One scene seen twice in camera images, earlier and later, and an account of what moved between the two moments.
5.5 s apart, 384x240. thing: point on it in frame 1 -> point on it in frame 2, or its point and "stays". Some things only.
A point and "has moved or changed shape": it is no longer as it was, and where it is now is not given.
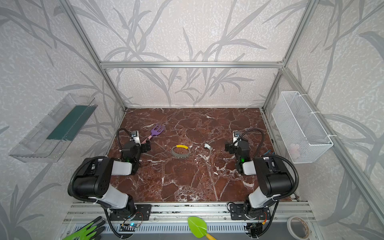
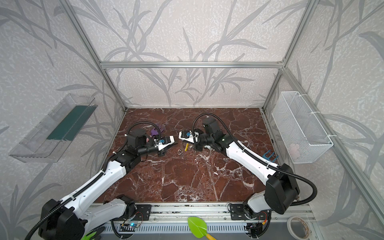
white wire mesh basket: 303,136 stays
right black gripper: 233,147 -> 195,142
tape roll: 293,234 stays
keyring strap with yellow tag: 179,155 has moved or changed shape
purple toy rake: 156,130 stays
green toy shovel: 199,228 stays
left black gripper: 144,145 -> 162,149
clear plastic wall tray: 47,141 stays
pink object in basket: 294,151 stays
